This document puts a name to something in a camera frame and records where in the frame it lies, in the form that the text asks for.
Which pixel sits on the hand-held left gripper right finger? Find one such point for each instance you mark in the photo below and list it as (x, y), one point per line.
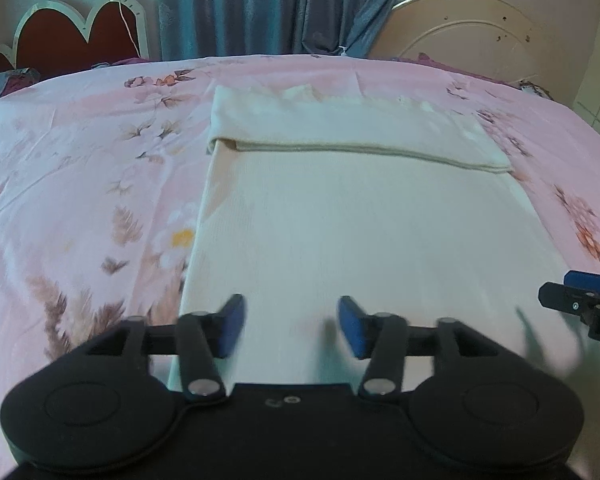
(350, 327)

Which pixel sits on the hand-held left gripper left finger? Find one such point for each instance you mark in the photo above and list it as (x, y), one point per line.
(232, 327)

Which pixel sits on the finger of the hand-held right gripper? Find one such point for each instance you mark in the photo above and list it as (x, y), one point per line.
(575, 305)
(587, 279)

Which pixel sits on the cream towel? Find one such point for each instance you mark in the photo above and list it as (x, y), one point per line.
(360, 220)

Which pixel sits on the patterned pillow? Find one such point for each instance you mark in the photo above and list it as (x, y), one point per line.
(534, 89)

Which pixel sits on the pink floral bed sheet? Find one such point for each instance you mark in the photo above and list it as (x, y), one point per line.
(80, 160)

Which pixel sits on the purple blanket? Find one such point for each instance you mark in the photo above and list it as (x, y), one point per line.
(430, 62)

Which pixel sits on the cream round headboard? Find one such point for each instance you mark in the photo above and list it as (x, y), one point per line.
(470, 25)

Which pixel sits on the blue-grey long curtain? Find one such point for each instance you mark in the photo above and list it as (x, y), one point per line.
(255, 5)

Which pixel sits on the maroon cloth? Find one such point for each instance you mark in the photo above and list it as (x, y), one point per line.
(22, 80)

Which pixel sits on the red scalloped headboard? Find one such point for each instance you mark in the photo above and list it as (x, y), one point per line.
(55, 40)

